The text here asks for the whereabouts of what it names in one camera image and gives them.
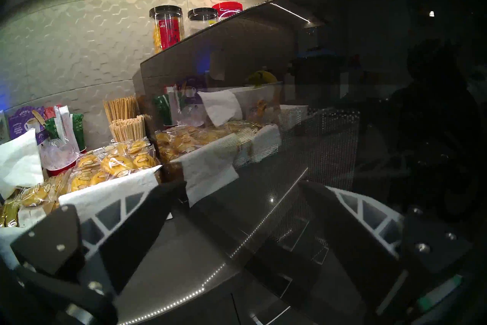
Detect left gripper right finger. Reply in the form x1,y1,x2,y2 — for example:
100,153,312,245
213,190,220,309
299,180,472,321

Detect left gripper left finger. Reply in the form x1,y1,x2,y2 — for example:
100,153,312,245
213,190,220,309
11,180,188,296

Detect black glass microwave door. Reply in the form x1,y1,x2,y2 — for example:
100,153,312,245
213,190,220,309
133,0,487,325

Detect white box of packaged cakes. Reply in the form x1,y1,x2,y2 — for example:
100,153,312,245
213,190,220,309
0,140,164,264

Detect small red cup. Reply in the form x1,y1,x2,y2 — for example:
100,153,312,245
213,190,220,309
46,159,79,177

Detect dark lower drawer cabinet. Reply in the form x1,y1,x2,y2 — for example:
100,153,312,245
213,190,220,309
129,214,366,325

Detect wooden stir sticks bundle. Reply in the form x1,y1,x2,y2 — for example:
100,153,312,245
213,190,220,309
103,97,147,143

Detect white stick packets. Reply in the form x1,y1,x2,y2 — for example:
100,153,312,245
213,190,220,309
53,105,73,146

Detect purple snack packet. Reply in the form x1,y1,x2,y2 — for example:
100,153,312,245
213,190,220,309
8,106,48,146

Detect snack jar red label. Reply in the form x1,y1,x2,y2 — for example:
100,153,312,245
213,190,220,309
149,5,186,54

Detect snack jar yellow label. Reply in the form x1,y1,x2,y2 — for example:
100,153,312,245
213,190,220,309
188,7,219,30

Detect large clear jar red lid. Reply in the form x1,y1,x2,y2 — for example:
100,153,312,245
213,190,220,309
212,2,244,21

